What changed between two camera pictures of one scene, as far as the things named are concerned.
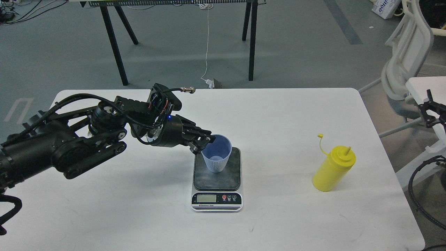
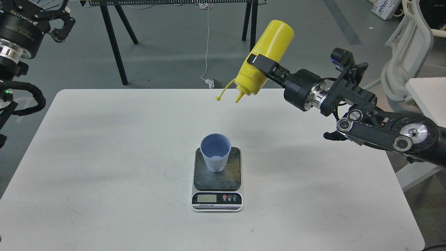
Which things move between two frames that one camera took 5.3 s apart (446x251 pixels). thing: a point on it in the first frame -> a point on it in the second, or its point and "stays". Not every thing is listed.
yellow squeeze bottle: (340, 160) -> (273, 43)
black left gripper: (177, 128) -> (18, 26)
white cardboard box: (385, 9) stays
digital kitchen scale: (220, 191) stays
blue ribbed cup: (216, 154) stays
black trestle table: (104, 4) stays
